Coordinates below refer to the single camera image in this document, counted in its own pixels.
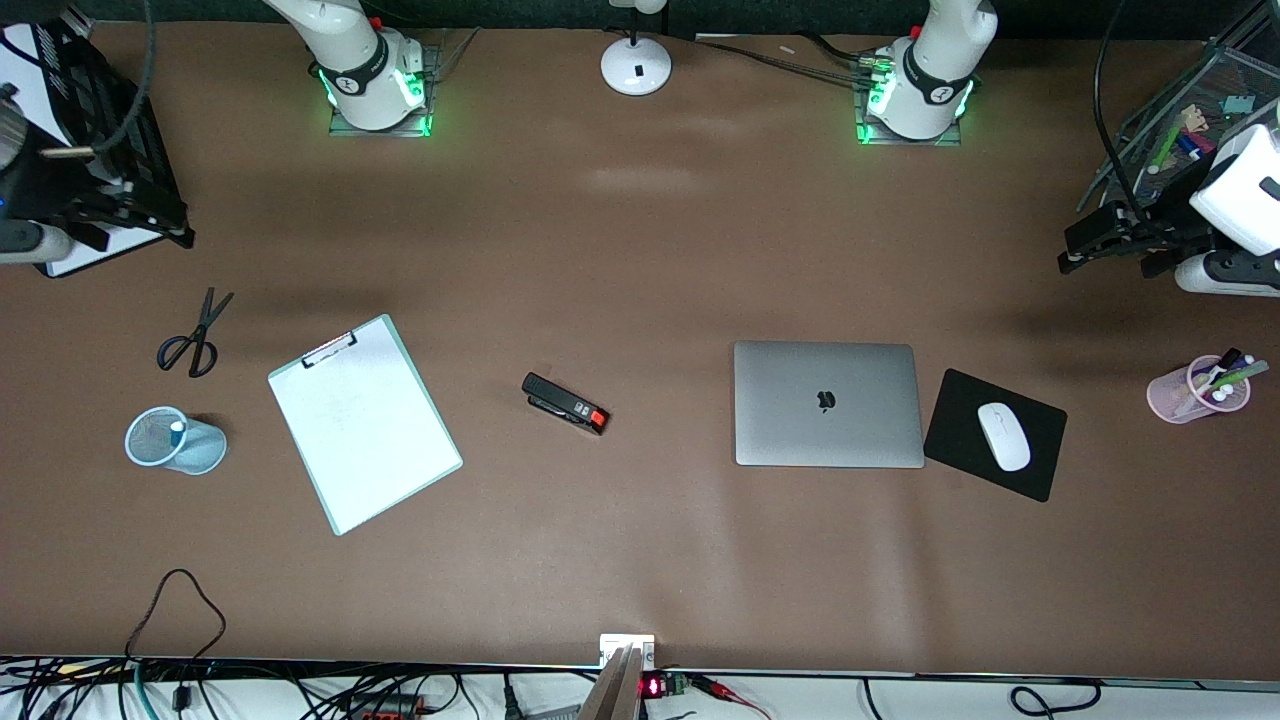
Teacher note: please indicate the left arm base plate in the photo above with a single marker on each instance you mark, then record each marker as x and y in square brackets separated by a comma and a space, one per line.
[870, 135]

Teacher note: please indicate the orange power strip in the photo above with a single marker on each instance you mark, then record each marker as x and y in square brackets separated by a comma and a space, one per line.
[395, 708]

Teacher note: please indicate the black paper tray stack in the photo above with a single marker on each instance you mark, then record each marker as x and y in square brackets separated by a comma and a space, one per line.
[95, 90]

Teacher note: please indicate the purple marker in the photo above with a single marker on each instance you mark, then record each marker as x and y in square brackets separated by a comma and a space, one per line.
[1243, 366]

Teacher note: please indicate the white computer mouse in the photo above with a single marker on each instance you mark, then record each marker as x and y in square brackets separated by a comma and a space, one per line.
[1003, 436]

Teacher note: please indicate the white paper sheets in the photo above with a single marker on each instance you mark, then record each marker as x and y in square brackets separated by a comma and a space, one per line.
[30, 75]

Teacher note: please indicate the wooden clip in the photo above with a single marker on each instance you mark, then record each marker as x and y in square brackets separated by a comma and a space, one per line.
[1192, 117]

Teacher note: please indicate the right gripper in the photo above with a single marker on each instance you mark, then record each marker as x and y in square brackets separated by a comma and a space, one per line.
[28, 190]

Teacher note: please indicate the light blue mesh cup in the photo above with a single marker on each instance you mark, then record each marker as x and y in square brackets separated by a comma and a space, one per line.
[205, 450]

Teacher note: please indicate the circuit board with red display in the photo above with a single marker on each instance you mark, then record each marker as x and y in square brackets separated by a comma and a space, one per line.
[662, 686]

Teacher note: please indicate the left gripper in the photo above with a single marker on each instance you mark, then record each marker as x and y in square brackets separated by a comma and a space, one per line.
[1166, 228]

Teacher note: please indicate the pink translucent pen cup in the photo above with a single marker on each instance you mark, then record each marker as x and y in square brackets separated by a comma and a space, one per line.
[1170, 395]

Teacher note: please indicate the silver laptop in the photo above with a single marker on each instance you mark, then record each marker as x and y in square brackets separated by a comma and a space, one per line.
[830, 420]

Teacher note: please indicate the small white box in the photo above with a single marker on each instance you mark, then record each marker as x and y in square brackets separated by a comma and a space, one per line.
[612, 642]

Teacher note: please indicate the light green pen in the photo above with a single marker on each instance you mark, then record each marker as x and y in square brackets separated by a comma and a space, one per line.
[1240, 376]

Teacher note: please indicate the teal binder clip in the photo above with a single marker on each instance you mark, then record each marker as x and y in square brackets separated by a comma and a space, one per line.
[1240, 104]

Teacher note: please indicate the black scissors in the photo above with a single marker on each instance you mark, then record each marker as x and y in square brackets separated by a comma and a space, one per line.
[203, 330]

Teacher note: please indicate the mint clipboard with paper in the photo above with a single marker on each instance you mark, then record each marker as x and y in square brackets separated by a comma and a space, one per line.
[380, 450]

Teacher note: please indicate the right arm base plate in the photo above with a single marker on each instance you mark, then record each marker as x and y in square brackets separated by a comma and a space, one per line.
[345, 128]

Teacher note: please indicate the blue and white marker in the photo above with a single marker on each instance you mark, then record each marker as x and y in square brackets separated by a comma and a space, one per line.
[1196, 145]

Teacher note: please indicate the wooden block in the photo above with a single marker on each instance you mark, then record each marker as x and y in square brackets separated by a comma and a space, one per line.
[615, 690]

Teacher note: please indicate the black stapler with red tip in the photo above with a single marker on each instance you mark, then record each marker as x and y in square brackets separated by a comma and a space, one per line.
[560, 400]

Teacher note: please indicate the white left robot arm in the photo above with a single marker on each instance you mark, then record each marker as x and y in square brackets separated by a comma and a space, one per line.
[930, 80]

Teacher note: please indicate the white round lamp base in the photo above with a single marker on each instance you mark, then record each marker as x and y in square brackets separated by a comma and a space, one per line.
[636, 65]

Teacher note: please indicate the black marker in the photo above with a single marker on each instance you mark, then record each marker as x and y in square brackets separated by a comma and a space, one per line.
[1228, 358]

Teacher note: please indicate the black mouse pad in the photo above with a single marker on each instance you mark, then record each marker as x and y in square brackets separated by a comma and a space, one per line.
[960, 430]

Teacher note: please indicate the green marker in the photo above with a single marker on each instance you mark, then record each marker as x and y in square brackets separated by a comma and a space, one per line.
[1164, 147]

